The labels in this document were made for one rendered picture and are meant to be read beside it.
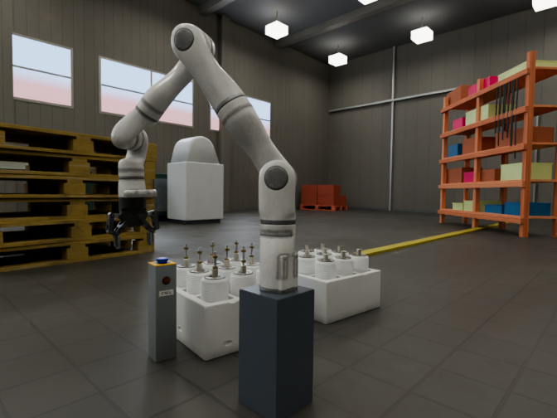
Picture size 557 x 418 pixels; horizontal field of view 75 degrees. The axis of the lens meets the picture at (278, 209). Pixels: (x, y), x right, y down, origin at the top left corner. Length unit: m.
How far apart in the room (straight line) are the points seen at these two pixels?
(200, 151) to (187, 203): 0.92
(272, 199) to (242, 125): 0.20
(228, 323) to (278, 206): 0.55
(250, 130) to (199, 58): 0.22
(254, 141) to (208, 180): 5.46
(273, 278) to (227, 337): 0.45
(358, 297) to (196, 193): 4.83
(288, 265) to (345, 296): 0.78
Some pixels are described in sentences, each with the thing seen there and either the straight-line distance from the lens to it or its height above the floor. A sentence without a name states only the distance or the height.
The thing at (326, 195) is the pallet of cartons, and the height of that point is 0.49.
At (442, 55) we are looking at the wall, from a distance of 12.81.
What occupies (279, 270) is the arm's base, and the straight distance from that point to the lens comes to 0.91.
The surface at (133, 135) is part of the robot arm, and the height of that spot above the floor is 0.70.
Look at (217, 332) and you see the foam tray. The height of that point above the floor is 0.08.
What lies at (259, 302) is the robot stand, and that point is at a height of 0.28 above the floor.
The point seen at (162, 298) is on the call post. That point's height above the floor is 0.20.
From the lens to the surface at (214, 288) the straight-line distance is 1.27.
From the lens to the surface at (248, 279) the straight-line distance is 1.33.
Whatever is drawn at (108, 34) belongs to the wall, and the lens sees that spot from 9.49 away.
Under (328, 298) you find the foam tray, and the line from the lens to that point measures 1.58.
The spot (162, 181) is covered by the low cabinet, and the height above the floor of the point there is 0.73.
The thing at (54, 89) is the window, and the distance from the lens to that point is 8.74.
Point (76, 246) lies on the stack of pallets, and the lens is 3.17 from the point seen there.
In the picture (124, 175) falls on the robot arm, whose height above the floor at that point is 0.59.
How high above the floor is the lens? 0.55
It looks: 3 degrees down
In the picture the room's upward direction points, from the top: 1 degrees clockwise
